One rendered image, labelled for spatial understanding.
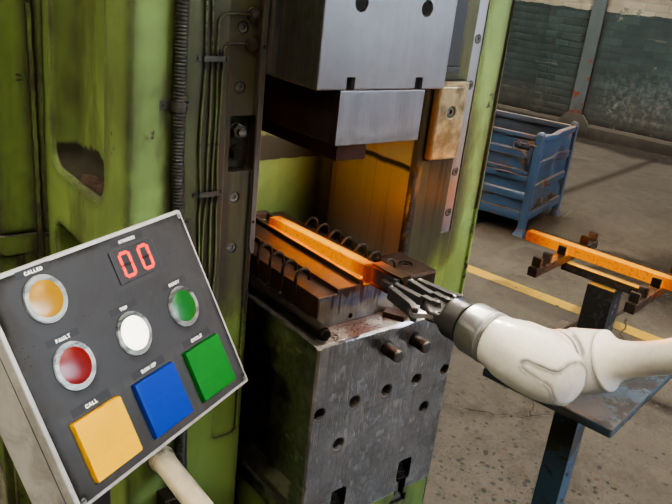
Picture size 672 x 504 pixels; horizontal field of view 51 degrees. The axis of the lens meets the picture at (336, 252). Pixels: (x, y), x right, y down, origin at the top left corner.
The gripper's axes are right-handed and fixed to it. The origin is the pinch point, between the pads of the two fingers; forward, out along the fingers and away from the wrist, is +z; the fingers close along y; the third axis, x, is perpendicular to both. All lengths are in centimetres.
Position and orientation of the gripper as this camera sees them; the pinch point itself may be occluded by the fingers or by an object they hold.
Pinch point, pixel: (389, 279)
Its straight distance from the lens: 134.5
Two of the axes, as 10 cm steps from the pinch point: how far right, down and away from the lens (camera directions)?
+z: -6.1, -3.5, 7.1
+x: 1.1, -9.2, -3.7
